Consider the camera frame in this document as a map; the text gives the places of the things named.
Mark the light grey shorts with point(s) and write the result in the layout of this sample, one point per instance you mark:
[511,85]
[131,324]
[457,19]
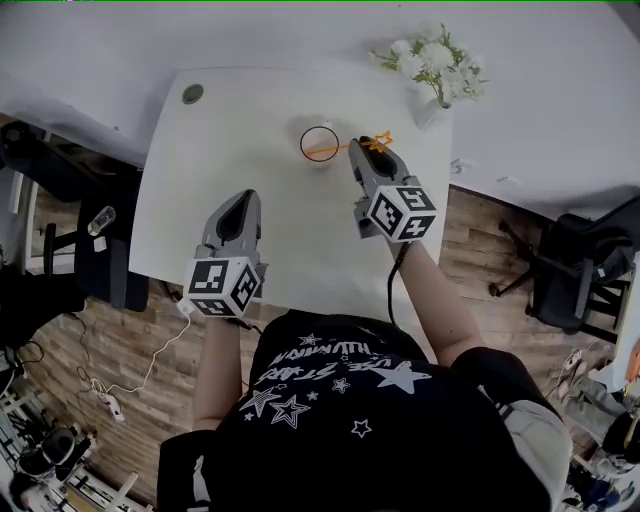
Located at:
[542,450]

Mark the white vase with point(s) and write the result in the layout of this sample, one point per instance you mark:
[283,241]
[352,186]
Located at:
[431,114]

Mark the round grey desk grommet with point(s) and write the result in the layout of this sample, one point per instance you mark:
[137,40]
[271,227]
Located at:
[192,93]

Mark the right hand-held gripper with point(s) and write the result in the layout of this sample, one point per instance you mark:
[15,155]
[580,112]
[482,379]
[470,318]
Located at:
[400,212]

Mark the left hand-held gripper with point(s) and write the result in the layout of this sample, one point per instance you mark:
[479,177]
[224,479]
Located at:
[220,280]

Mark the orange star stick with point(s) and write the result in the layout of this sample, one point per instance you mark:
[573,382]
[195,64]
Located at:
[382,142]

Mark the person's left forearm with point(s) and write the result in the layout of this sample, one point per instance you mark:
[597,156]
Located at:
[220,380]

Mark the clear plastic bottle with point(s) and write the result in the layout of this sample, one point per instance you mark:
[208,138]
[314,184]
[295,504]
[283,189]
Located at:
[102,220]

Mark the person's right forearm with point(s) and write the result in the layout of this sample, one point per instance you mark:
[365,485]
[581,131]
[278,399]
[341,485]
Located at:
[440,305]

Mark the white power strip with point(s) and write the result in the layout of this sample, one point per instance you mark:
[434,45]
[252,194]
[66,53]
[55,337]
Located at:
[112,402]

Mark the black office chair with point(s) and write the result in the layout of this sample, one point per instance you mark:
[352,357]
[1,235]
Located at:
[570,270]

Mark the black chair with armrest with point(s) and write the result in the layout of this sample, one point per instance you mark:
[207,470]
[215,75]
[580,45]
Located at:
[95,270]

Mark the white cup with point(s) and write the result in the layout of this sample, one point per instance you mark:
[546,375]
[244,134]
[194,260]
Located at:
[320,160]

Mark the small white tag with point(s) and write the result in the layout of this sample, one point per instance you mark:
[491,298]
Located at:
[100,244]

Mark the black star print shirt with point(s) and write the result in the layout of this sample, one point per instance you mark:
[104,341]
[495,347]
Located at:
[370,440]

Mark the white flower bouquet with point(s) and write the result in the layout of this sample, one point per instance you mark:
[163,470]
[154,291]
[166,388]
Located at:
[435,57]

